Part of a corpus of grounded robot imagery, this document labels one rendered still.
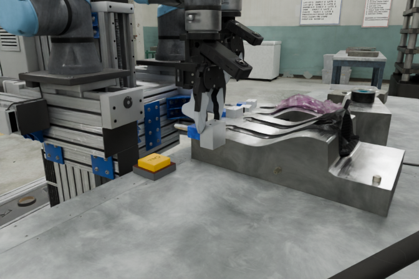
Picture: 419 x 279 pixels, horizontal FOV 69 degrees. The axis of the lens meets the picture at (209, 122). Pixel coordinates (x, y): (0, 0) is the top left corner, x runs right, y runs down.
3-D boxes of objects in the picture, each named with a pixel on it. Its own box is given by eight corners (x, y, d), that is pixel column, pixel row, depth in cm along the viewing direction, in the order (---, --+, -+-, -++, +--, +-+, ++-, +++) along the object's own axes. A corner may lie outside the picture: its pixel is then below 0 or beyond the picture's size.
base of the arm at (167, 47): (148, 59, 131) (146, 35, 128) (168, 57, 144) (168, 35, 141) (177, 61, 124) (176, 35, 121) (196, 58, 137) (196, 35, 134)
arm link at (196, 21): (228, 11, 64) (204, 9, 58) (227, 33, 65) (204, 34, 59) (199, 12, 68) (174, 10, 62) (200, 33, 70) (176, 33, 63)
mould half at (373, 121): (234, 131, 114) (234, 101, 110) (249, 114, 137) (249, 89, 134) (386, 147, 98) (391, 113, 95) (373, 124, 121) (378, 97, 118)
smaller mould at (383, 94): (346, 101, 162) (348, 90, 160) (352, 97, 172) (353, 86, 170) (383, 106, 152) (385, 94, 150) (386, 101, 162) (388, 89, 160)
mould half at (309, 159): (191, 158, 89) (190, 113, 85) (237, 134, 109) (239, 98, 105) (386, 217, 61) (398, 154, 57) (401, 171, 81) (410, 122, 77)
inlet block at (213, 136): (169, 138, 74) (168, 117, 73) (183, 133, 78) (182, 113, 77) (212, 150, 67) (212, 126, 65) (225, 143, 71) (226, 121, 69)
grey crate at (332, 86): (327, 104, 417) (329, 88, 411) (328, 98, 453) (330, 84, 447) (376, 107, 397) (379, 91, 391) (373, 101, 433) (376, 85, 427)
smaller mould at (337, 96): (325, 108, 148) (327, 93, 146) (334, 102, 160) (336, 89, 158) (371, 114, 137) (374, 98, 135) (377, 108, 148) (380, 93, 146)
